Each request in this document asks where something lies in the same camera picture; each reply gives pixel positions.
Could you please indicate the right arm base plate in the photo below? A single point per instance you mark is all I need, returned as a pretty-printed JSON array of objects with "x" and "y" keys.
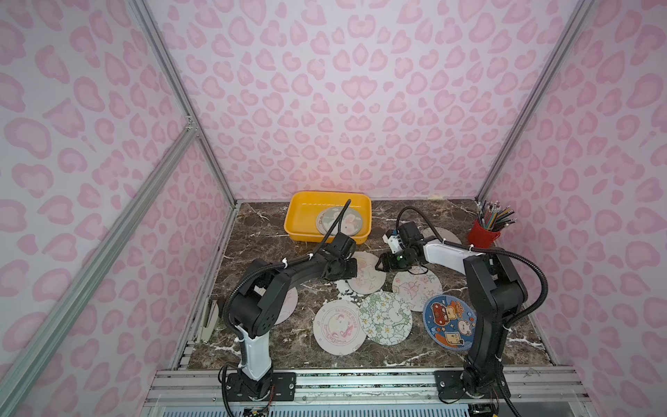
[{"x": 453, "y": 384}]

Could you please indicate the green white flower coaster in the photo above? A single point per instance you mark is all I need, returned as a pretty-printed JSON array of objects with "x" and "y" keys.
[{"x": 386, "y": 318}]

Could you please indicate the coloured pencils bundle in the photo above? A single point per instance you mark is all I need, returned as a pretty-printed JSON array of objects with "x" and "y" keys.
[{"x": 493, "y": 217}]

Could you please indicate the pink cartoon coaster back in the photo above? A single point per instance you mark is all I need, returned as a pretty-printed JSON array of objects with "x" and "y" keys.
[{"x": 368, "y": 279}]

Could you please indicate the pink ring bunny coaster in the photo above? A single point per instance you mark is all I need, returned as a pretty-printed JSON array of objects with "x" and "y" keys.
[{"x": 337, "y": 328}]

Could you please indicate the yellow plastic storage box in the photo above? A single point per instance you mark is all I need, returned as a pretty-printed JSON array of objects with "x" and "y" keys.
[{"x": 306, "y": 205}]

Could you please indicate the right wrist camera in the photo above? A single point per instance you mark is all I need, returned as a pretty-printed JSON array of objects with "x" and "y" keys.
[{"x": 407, "y": 235}]

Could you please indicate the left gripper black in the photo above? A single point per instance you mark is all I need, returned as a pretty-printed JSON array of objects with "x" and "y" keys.
[{"x": 349, "y": 268}]

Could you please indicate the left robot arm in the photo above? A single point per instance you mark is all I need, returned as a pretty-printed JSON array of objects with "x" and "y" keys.
[{"x": 253, "y": 307}]

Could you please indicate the green bunny coaster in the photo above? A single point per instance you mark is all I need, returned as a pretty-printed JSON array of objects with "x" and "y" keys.
[{"x": 350, "y": 224}]

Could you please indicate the white butterfly coaster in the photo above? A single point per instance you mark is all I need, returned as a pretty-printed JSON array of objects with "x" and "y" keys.
[{"x": 446, "y": 234}]

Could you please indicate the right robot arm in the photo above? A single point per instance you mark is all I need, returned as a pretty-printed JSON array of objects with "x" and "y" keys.
[{"x": 495, "y": 289}]

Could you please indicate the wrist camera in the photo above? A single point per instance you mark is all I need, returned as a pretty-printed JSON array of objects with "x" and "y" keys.
[
  {"x": 342, "y": 246},
  {"x": 407, "y": 235}
]

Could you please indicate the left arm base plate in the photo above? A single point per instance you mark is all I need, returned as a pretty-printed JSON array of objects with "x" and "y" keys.
[{"x": 275, "y": 386}]

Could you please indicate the blue cartoon coaster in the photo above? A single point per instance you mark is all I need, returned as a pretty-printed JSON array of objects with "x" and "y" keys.
[{"x": 450, "y": 322}]

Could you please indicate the pale pink left coaster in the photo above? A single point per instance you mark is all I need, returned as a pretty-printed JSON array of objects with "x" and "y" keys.
[{"x": 289, "y": 306}]

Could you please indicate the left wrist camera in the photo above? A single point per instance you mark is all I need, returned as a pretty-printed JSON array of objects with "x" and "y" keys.
[{"x": 342, "y": 246}]

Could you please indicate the red pencil cup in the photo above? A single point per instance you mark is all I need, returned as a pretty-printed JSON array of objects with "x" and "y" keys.
[{"x": 482, "y": 238}]

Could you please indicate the pink floral line coaster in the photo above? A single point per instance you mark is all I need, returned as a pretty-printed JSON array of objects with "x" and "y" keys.
[{"x": 416, "y": 289}]

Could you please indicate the aluminium front rail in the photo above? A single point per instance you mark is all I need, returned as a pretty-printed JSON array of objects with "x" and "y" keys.
[{"x": 535, "y": 391}]

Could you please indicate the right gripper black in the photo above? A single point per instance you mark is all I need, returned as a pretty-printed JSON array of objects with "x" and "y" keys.
[{"x": 389, "y": 261}]

